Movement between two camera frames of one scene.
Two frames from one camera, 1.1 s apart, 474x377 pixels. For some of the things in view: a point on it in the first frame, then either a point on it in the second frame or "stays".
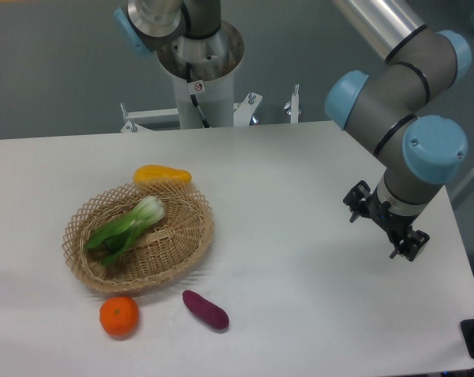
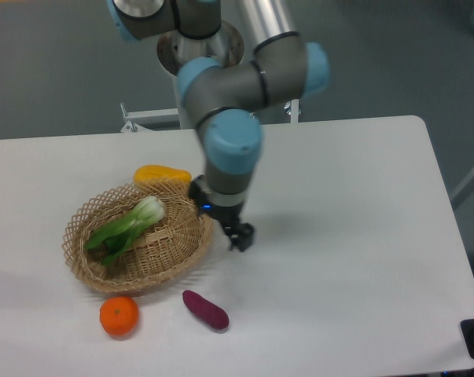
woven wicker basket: [159, 254] stays
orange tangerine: [119, 316] stays
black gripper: [397, 226] -> [240, 234]
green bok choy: [121, 236] stays
